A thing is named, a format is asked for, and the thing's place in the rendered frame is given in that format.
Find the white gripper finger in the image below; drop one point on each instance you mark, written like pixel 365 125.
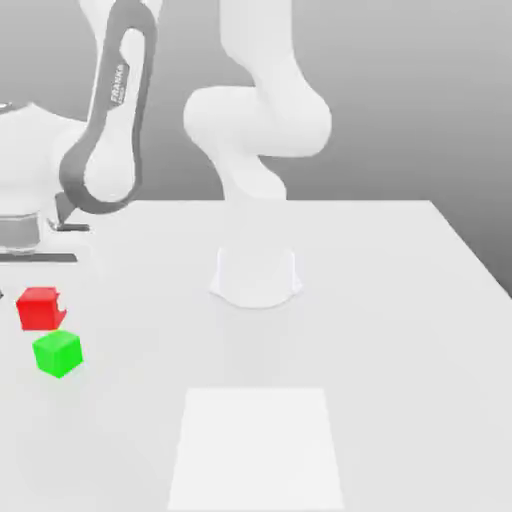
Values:
pixel 62 300

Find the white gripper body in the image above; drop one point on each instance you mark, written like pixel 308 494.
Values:
pixel 40 258

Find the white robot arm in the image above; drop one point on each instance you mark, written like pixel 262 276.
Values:
pixel 256 120

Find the small red cube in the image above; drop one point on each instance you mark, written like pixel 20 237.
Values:
pixel 36 310

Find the small green cube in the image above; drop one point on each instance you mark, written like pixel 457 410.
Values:
pixel 58 354

